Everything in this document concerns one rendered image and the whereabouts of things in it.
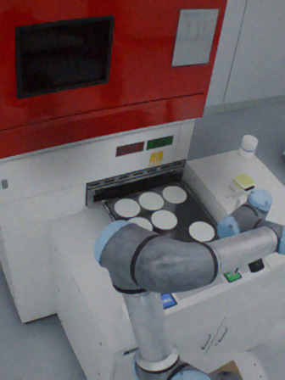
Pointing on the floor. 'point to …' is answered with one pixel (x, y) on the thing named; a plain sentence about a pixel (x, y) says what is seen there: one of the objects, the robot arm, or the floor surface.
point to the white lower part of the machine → (30, 271)
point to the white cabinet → (78, 319)
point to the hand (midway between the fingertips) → (233, 273)
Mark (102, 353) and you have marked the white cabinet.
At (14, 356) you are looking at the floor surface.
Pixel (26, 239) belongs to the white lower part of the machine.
